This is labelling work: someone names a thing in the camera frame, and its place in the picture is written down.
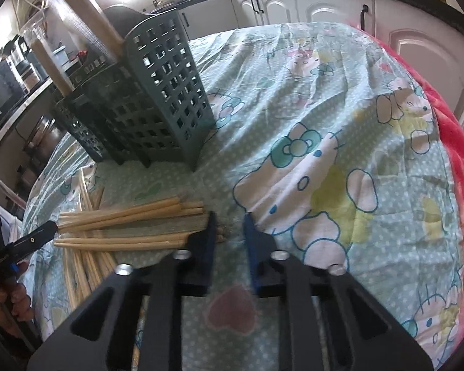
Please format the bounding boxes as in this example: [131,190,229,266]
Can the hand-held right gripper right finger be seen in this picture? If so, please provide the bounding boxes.
[243,212,434,371]

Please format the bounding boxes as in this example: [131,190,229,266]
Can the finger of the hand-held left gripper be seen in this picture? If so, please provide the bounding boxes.
[6,220,60,258]

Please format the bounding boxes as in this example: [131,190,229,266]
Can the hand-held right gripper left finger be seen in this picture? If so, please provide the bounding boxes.
[27,212,218,371]

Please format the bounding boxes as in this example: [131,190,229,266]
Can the bunch of bamboo chopsticks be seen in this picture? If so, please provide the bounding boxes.
[54,170,227,313]

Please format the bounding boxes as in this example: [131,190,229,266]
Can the green plastic utensil holder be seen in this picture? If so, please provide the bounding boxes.
[52,5,217,173]

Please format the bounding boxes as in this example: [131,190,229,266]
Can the person's left hand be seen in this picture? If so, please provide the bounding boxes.
[0,281,34,338]

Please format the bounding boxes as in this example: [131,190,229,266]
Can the stainless steel pot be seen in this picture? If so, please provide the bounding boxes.
[25,114,64,164]

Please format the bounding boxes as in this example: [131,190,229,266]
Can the black microwave oven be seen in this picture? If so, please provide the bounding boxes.
[0,59,28,144]

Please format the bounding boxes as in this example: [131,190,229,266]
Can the cartoon cat printed tablecloth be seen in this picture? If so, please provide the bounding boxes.
[21,21,464,371]

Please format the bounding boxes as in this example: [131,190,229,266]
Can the blue storage box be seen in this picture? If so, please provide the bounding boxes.
[53,45,70,69]

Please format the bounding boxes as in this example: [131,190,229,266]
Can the red fleece blanket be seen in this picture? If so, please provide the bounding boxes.
[342,23,464,360]

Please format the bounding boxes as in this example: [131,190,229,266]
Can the white base cabinets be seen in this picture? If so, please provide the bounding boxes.
[178,0,464,143]

